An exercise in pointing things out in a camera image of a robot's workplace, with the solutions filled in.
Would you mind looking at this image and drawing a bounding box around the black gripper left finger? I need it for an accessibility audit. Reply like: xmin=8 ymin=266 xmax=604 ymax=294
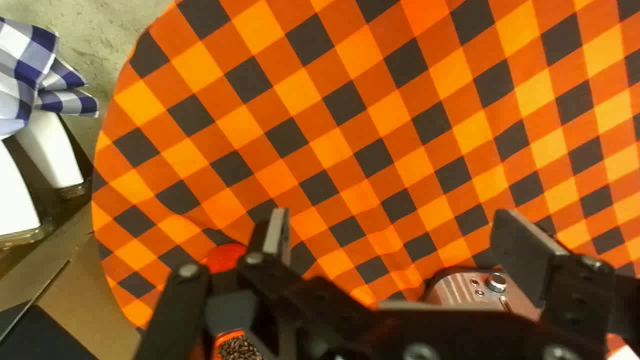
xmin=136 ymin=206 xmax=376 ymax=360

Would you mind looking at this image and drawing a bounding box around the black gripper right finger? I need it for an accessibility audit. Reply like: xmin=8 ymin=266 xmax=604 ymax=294
xmin=488 ymin=209 xmax=640 ymax=360

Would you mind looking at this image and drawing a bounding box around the silver metal toaster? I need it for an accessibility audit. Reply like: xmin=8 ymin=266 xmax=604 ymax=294
xmin=202 ymin=243 xmax=546 ymax=360

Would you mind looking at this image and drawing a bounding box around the orange black checkered tablecloth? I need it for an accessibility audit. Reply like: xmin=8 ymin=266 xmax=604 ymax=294
xmin=88 ymin=0 xmax=640 ymax=332

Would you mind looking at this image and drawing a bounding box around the dark flat mat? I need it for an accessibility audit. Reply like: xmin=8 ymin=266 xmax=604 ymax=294
xmin=0 ymin=258 xmax=99 ymax=360

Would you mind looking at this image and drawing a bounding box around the blue white checkered cloth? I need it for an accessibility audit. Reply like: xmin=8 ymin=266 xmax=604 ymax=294
xmin=0 ymin=19 xmax=101 ymax=140

